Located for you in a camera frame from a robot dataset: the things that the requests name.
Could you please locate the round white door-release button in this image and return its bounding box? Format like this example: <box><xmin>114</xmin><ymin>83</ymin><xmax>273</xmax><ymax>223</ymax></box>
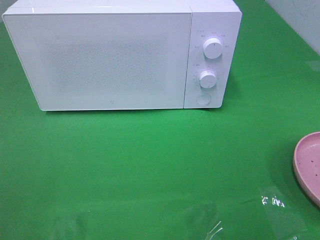
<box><xmin>196</xmin><ymin>93</ymin><xmax>211</xmax><ymax>106</ymax></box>

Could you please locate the white microwave door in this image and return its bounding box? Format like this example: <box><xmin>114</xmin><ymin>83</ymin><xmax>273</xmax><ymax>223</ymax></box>
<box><xmin>4</xmin><ymin>13</ymin><xmax>191</xmax><ymax>111</ymax></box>

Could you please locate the pink ceramic plate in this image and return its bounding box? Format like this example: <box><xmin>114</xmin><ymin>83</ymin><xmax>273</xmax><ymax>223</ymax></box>
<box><xmin>292</xmin><ymin>132</ymin><xmax>320</xmax><ymax>206</ymax></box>

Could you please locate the lower white timer knob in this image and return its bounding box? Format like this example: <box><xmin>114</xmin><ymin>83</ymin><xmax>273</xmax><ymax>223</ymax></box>
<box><xmin>199</xmin><ymin>70</ymin><xmax>217</xmax><ymax>89</ymax></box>

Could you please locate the upper white power knob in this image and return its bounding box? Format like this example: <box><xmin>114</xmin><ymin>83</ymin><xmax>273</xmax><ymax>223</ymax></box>
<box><xmin>203</xmin><ymin>36</ymin><xmax>223</xmax><ymax>60</ymax></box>

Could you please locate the white microwave oven body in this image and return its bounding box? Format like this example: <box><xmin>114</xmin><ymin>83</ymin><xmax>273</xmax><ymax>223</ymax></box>
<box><xmin>2</xmin><ymin>0</ymin><xmax>242</xmax><ymax>109</ymax></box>

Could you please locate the clear tape patch centre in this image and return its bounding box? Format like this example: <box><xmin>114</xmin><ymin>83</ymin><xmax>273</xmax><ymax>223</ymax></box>
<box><xmin>184</xmin><ymin>202</ymin><xmax>224</xmax><ymax>240</ymax></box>

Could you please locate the clear tape patch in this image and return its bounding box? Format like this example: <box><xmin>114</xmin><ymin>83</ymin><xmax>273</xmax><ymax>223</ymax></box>
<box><xmin>259</xmin><ymin>186</ymin><xmax>307</xmax><ymax>240</ymax></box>
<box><xmin>184</xmin><ymin>202</ymin><xmax>224</xmax><ymax>240</ymax></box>

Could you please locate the clear tape patch right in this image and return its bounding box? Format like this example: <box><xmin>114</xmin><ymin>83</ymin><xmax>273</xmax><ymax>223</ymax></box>
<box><xmin>259</xmin><ymin>186</ymin><xmax>307</xmax><ymax>240</ymax></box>

